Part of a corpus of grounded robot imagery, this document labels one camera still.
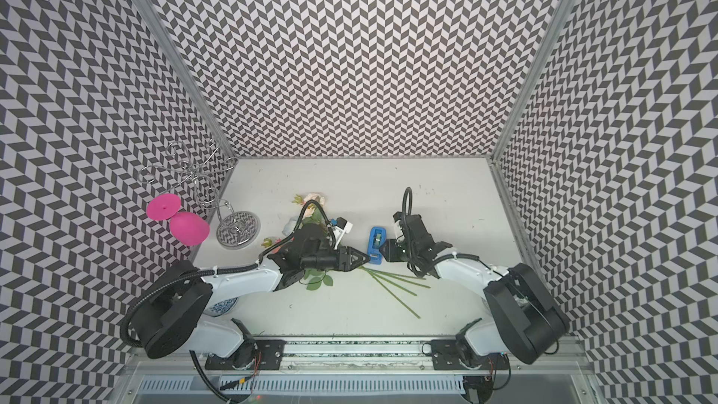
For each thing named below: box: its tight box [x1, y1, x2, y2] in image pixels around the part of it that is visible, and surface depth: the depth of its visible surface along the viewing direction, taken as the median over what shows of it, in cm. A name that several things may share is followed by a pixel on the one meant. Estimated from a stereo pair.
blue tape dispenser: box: [367, 226, 388, 265], surface depth 92 cm
